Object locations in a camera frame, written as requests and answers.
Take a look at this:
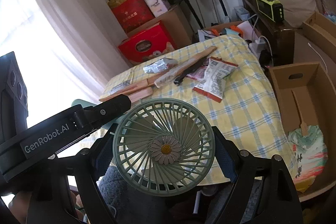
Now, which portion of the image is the colourful painted paper hand fan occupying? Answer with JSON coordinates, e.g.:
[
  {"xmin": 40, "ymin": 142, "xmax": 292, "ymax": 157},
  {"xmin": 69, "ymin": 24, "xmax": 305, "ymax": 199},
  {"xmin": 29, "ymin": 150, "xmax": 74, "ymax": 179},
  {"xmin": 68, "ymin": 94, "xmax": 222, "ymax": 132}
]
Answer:
[{"xmin": 288, "ymin": 91, "xmax": 328, "ymax": 193}]

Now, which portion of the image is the red chocolate collection box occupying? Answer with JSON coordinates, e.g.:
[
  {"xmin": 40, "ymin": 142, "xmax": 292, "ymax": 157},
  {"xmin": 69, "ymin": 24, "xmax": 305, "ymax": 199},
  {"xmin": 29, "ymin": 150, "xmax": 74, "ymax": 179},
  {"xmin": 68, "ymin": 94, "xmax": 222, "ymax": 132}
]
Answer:
[{"xmin": 118, "ymin": 21, "xmax": 177, "ymax": 65}]

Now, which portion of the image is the white red snack packet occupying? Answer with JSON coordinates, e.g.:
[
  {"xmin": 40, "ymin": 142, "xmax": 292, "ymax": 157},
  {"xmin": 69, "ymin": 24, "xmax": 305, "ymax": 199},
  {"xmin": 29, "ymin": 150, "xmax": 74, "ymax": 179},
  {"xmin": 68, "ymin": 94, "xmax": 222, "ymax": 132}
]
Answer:
[{"xmin": 193, "ymin": 57, "xmax": 239, "ymax": 103}]

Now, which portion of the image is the white pink tissue box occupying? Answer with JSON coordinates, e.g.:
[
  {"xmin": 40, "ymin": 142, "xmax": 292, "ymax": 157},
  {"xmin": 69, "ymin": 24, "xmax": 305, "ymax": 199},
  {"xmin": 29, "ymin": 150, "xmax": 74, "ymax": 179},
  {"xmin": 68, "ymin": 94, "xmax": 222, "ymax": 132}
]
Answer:
[{"xmin": 144, "ymin": 0, "xmax": 171, "ymax": 18}]

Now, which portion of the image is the teal hair dryer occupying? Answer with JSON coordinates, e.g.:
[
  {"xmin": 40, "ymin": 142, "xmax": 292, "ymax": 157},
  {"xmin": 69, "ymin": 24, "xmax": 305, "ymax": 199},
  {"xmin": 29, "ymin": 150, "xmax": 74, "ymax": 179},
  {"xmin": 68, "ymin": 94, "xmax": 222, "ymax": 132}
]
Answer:
[{"xmin": 221, "ymin": 26, "xmax": 243, "ymax": 37}]

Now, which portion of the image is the green black portable power station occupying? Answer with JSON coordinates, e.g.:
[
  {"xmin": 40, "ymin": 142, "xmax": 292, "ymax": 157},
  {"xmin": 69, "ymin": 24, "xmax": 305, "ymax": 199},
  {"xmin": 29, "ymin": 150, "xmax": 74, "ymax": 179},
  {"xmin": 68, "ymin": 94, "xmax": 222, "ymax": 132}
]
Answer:
[{"xmin": 256, "ymin": 0, "xmax": 284, "ymax": 23}]

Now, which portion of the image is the green daisy portable fan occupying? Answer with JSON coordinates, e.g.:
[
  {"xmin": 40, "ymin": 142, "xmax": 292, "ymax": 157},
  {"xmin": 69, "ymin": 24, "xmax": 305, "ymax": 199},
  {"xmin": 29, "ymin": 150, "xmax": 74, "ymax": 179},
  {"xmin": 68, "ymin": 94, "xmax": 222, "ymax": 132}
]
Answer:
[{"xmin": 113, "ymin": 98, "xmax": 215, "ymax": 197}]

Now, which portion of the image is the red gift bag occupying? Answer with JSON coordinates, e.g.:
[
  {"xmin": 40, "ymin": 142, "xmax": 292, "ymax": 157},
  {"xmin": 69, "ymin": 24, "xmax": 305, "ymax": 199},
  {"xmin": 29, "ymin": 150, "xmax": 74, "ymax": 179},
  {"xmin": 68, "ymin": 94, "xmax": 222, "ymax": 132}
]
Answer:
[{"xmin": 112, "ymin": 0, "xmax": 155, "ymax": 33}]

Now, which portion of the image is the yellow blue checkered cloth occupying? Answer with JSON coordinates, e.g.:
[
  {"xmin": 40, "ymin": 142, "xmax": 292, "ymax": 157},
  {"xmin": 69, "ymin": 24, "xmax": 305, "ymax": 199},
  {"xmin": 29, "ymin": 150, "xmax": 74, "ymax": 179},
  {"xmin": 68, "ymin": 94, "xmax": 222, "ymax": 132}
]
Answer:
[{"xmin": 99, "ymin": 34, "xmax": 300, "ymax": 186}]

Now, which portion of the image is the large open cardboard box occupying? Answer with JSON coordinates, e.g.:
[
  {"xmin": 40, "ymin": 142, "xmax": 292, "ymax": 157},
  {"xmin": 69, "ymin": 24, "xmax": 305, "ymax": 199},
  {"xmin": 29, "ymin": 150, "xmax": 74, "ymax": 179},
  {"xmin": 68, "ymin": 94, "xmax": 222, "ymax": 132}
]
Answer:
[{"xmin": 269, "ymin": 63, "xmax": 335, "ymax": 201}]

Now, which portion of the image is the person's left hand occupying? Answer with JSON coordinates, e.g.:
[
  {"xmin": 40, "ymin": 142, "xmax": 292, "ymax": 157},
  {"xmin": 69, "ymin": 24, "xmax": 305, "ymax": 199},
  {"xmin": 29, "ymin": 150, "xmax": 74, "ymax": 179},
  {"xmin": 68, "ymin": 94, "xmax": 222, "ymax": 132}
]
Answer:
[{"xmin": 9, "ymin": 192, "xmax": 32, "ymax": 224}]

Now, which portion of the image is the white charging cable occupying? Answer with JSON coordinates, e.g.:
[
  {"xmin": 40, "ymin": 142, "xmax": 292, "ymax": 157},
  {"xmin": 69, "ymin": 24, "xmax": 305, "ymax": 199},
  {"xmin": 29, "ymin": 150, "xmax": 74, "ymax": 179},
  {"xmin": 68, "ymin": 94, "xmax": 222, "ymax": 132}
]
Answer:
[{"xmin": 307, "ymin": 41, "xmax": 329, "ymax": 73}]

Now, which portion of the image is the brown sofa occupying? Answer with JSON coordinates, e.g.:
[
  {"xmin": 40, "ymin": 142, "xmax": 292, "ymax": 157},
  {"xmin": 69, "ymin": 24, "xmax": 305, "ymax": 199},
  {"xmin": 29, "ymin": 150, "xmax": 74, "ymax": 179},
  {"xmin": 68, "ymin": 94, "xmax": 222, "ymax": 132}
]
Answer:
[{"xmin": 243, "ymin": 0, "xmax": 335, "ymax": 65}]

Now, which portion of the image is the wooden folding fan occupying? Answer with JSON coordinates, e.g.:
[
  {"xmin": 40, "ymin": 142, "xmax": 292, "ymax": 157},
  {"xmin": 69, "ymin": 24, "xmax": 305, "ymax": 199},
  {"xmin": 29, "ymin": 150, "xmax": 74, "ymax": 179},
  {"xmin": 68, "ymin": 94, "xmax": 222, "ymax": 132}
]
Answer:
[{"xmin": 99, "ymin": 46, "xmax": 217, "ymax": 102}]

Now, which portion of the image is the silver foil snack packet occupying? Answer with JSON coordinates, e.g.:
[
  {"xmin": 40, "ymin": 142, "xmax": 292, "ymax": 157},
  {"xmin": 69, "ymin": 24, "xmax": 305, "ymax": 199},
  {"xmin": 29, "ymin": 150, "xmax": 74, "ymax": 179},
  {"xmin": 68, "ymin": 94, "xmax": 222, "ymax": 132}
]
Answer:
[{"xmin": 143, "ymin": 57, "xmax": 178, "ymax": 74}]

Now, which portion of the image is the white sheer curtain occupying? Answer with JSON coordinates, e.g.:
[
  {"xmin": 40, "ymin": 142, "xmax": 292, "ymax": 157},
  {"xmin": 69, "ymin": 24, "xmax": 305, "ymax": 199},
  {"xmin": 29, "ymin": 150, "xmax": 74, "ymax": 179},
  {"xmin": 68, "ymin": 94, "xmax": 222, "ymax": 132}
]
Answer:
[{"xmin": 1, "ymin": 0, "xmax": 130, "ymax": 126}]

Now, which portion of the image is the brown cardboard carton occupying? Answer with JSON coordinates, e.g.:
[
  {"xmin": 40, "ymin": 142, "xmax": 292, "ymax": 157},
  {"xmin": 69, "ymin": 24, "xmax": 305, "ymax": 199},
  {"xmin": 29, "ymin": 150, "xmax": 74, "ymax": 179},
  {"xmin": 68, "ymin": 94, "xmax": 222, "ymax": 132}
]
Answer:
[{"xmin": 126, "ymin": 5, "xmax": 197, "ymax": 49}]

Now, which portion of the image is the white power strip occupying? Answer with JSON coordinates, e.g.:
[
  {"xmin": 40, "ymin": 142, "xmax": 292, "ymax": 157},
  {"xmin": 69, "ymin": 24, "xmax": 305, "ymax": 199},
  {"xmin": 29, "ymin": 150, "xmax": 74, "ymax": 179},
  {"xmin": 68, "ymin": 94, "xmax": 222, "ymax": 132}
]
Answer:
[{"xmin": 248, "ymin": 36, "xmax": 266, "ymax": 59}]

